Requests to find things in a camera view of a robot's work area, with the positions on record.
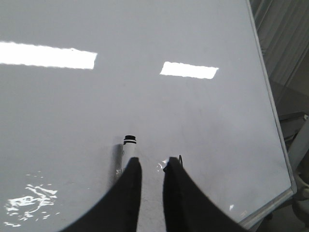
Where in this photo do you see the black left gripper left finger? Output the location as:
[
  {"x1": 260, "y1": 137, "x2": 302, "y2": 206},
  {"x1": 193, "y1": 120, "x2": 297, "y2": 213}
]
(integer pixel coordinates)
[{"x1": 63, "y1": 157, "x2": 141, "y2": 232}]

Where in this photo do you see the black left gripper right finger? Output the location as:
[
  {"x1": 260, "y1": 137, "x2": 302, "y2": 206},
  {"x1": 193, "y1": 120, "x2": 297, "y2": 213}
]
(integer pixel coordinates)
[{"x1": 163, "y1": 157, "x2": 247, "y2": 232}]

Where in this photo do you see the white whiteboard marker pen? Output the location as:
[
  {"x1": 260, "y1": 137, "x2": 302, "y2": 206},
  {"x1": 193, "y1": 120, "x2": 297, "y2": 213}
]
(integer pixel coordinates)
[{"x1": 116, "y1": 135, "x2": 137, "y2": 177}]

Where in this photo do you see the large white whiteboard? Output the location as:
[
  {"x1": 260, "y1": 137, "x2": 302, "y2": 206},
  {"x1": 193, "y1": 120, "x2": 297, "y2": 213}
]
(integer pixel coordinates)
[{"x1": 0, "y1": 0, "x2": 295, "y2": 232}]

